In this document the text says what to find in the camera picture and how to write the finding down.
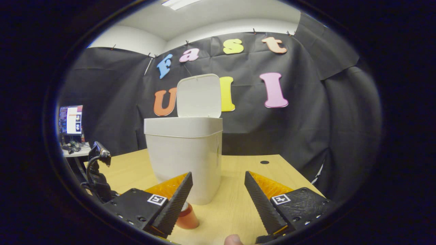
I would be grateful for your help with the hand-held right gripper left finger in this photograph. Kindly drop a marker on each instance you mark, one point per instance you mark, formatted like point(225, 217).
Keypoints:
point(175, 202)

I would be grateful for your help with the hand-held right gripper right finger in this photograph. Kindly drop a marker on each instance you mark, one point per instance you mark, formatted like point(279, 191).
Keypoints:
point(260, 204)

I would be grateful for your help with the red pop can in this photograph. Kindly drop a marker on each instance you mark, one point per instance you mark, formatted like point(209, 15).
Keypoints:
point(189, 217)

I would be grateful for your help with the white desktop garbage bin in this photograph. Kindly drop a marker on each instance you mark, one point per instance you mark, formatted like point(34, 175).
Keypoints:
point(184, 160)

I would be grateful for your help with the wooden desktop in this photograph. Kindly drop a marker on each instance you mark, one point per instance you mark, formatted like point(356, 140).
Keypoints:
point(235, 204)

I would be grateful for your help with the white side table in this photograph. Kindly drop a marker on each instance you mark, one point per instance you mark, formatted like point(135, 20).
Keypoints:
point(83, 151)

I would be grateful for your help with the black flat device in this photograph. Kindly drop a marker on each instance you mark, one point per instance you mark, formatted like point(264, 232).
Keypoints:
point(71, 148)

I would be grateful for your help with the small dark bottle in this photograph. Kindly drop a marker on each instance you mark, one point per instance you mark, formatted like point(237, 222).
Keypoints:
point(83, 136)

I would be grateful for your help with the black backdrop cloth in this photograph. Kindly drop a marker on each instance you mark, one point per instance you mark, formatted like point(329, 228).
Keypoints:
point(272, 136)

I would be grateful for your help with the computer monitor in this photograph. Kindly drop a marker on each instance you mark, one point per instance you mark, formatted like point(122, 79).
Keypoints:
point(71, 119)

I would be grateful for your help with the large ceiling light panel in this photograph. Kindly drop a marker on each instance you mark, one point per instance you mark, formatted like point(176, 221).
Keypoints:
point(178, 3)

